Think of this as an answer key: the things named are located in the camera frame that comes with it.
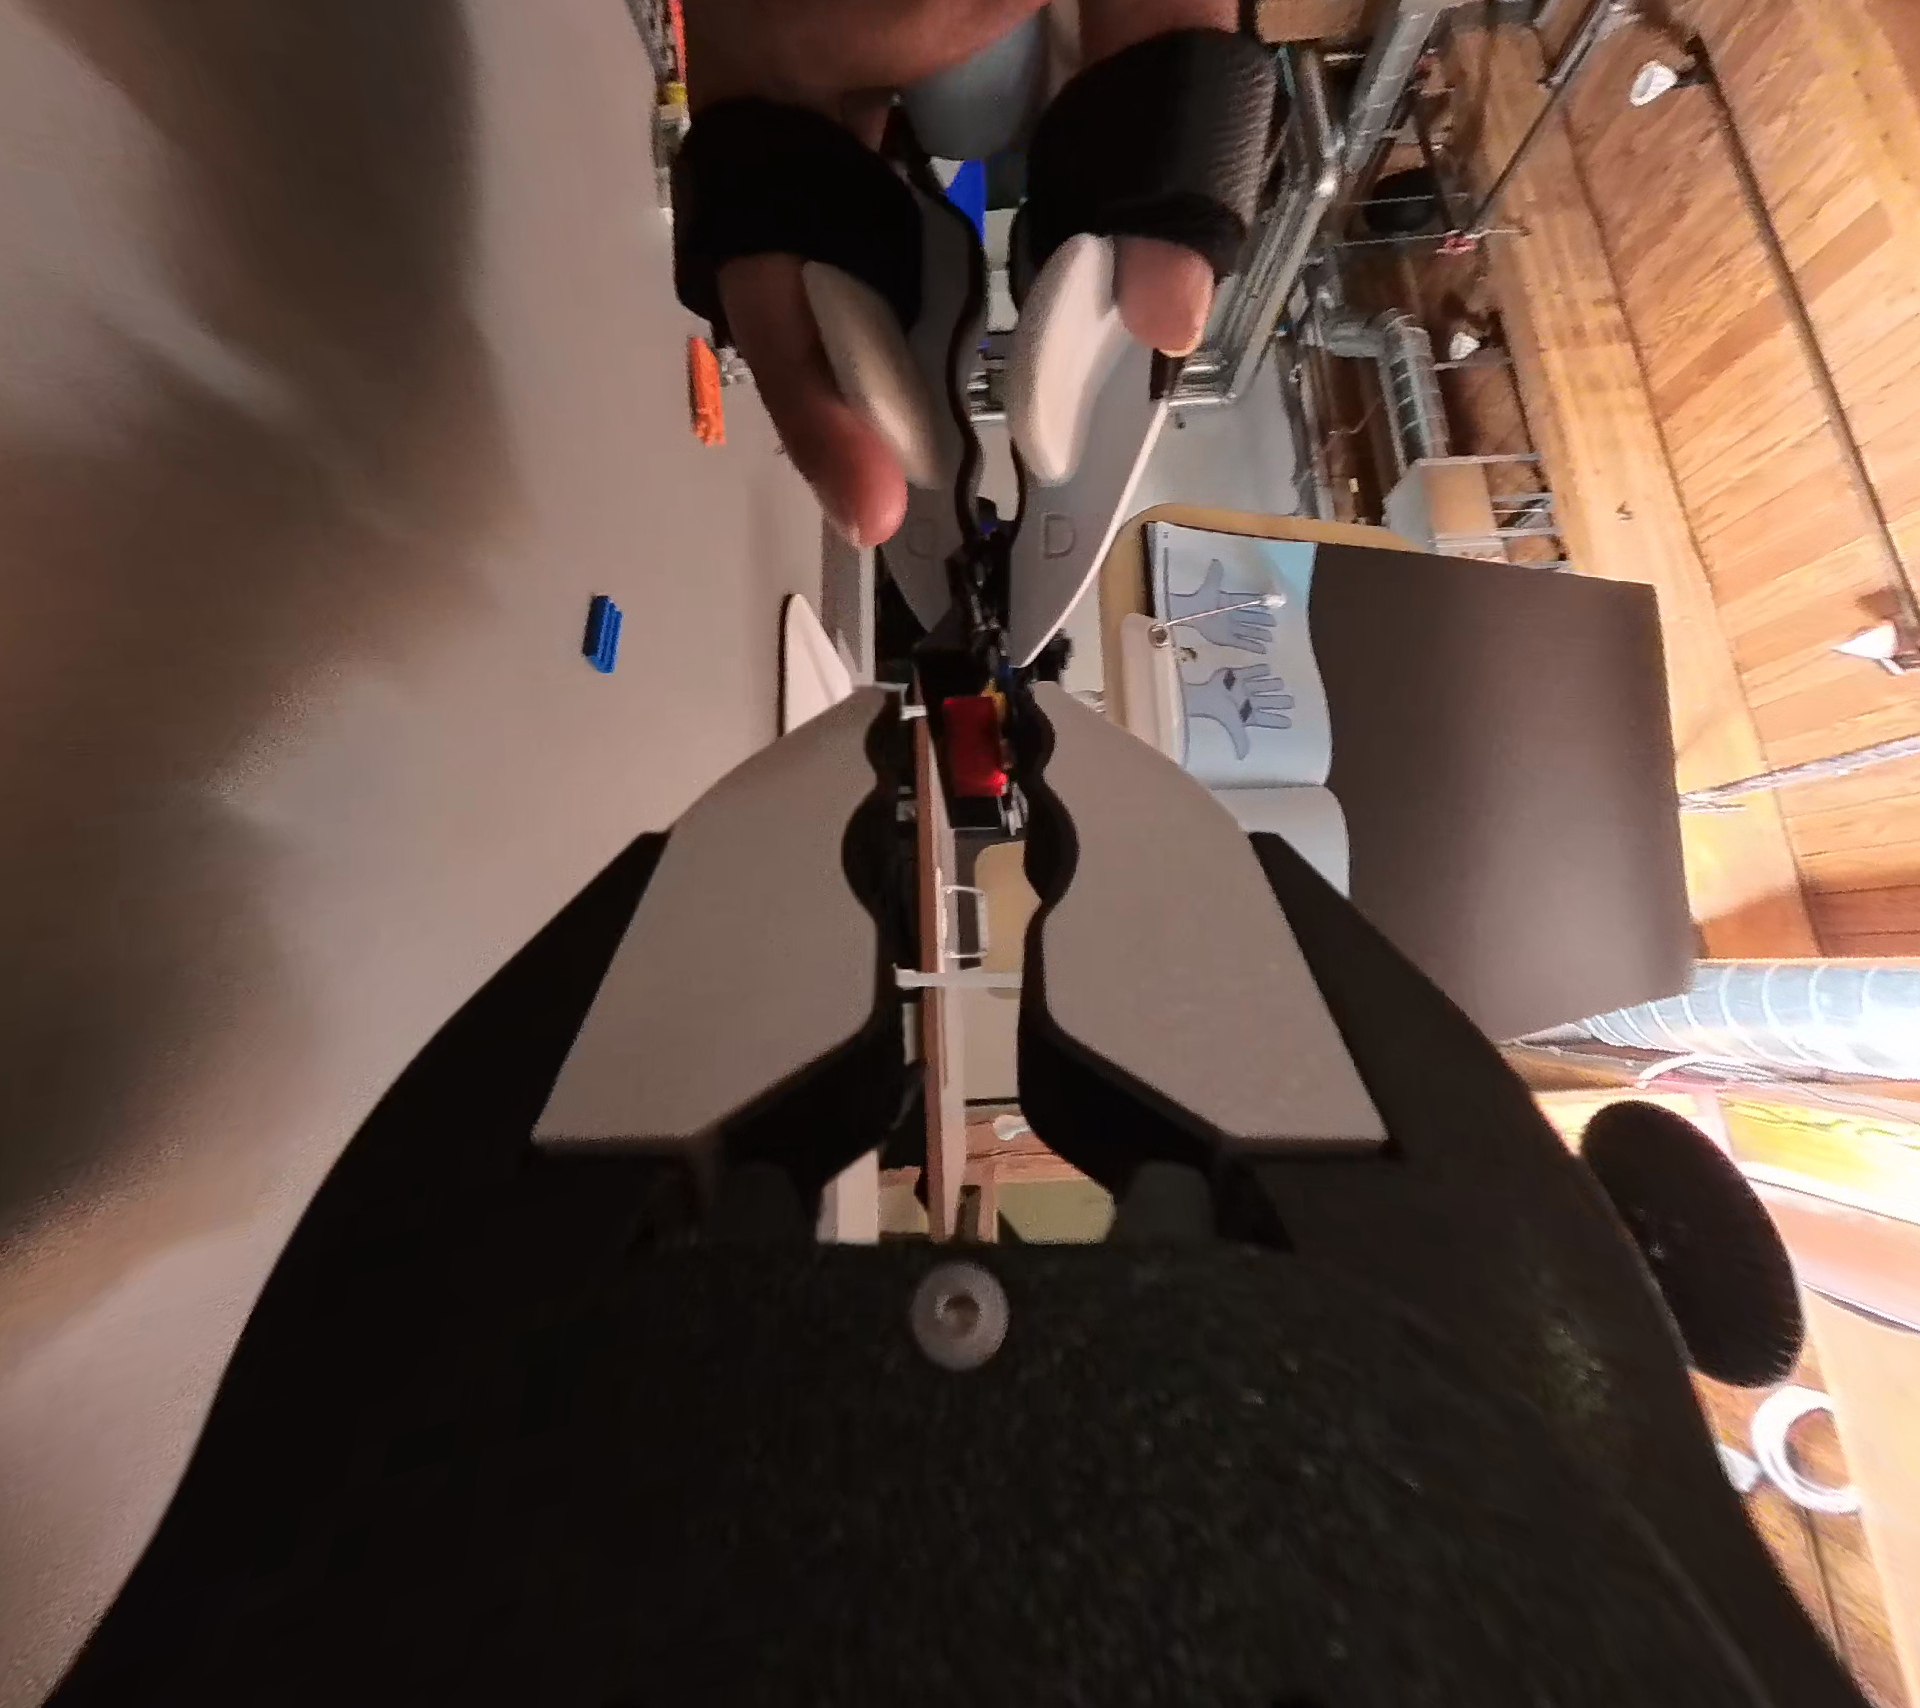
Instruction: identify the lego instruction booklet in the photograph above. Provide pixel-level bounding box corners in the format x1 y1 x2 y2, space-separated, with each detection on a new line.
1155 527 1359 902

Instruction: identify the black lego chassis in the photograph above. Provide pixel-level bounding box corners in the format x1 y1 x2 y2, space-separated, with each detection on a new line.
916 495 1060 846

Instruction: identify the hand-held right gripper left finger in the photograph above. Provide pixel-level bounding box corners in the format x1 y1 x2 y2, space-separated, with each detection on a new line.
528 684 916 1163

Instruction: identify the white book stand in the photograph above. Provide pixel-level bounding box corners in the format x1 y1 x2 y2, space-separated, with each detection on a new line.
776 499 1669 1248

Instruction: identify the small red lego piece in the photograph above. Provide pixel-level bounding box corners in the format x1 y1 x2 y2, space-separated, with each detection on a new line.
935 689 1010 796

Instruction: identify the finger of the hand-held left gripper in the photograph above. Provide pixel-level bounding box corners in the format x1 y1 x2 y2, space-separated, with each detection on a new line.
997 375 1180 684
872 456 978 668

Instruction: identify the black round disc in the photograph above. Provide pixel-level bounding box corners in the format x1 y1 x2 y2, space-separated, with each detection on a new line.
1575 1094 1806 1395

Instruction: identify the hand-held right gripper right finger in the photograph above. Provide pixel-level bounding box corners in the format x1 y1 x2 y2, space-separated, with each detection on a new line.
1010 684 1391 1163

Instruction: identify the pile of lego pieces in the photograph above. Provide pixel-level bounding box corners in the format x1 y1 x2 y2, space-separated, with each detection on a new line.
540 0 737 456

